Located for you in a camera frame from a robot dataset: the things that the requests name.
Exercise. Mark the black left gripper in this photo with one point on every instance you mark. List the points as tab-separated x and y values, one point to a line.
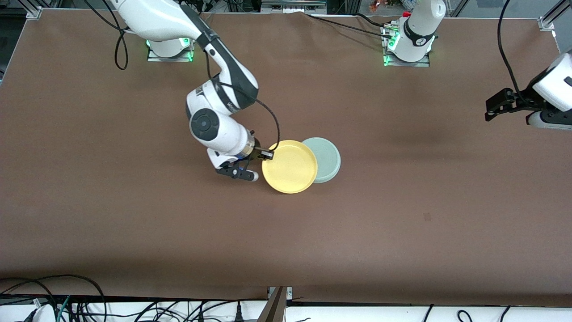
516	100

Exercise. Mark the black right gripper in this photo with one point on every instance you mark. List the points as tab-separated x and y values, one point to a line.
258	154

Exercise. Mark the yellow round plate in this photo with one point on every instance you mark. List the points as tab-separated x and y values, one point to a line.
290	167

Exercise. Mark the pale green round plate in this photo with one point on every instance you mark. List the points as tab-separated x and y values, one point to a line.
328	156

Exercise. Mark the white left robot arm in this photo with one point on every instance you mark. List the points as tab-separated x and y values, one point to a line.
418	31

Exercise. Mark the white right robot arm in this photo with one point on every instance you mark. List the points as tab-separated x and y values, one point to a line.
214	129

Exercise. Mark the brown table cover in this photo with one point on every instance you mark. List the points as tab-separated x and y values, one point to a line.
286	232

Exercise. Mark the colourful background objects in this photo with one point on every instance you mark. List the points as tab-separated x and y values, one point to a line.
384	4

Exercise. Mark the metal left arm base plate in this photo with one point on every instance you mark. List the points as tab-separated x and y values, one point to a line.
424	64

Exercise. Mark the aluminium frame corner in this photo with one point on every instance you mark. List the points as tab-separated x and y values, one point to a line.
33	13
548	20

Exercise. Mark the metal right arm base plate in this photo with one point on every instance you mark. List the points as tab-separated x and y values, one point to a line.
154	57

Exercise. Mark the grey metal rail device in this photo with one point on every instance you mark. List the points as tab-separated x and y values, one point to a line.
292	5

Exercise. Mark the aluminium frame post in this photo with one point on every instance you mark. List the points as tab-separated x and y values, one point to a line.
275	308

